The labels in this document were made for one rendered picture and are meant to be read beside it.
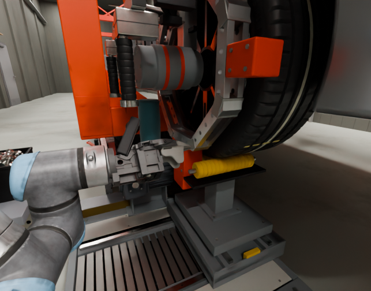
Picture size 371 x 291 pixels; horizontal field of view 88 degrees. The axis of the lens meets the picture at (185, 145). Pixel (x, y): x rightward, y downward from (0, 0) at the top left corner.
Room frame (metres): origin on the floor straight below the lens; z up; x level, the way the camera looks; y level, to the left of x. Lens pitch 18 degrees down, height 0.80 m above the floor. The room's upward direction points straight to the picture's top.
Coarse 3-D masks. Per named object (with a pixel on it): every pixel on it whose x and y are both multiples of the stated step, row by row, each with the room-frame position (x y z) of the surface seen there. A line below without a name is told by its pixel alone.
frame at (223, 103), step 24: (216, 0) 0.52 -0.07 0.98; (240, 0) 0.51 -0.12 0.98; (240, 24) 0.50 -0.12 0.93; (216, 72) 0.51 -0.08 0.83; (168, 96) 0.94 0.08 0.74; (216, 96) 0.50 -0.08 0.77; (240, 96) 0.50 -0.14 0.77; (168, 120) 0.83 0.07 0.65; (216, 120) 0.50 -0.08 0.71; (192, 144) 0.62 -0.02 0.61
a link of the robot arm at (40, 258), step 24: (0, 216) 0.23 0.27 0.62; (0, 240) 0.21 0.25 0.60; (24, 240) 0.23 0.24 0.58; (48, 240) 0.26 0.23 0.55; (0, 264) 0.19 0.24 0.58; (24, 264) 0.21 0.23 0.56; (48, 264) 0.23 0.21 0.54; (0, 288) 0.18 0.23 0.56; (24, 288) 0.18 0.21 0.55; (48, 288) 0.20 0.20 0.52
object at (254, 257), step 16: (176, 208) 0.90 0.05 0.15; (176, 224) 0.82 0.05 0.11; (192, 240) 0.66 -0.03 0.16; (256, 240) 0.66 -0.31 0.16; (272, 240) 0.68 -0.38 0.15; (208, 256) 0.59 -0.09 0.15; (224, 256) 0.56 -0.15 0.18; (240, 256) 0.59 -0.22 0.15; (256, 256) 0.58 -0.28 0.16; (272, 256) 0.62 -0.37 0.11; (208, 272) 0.53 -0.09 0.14; (224, 272) 0.52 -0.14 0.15; (240, 272) 0.55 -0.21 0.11
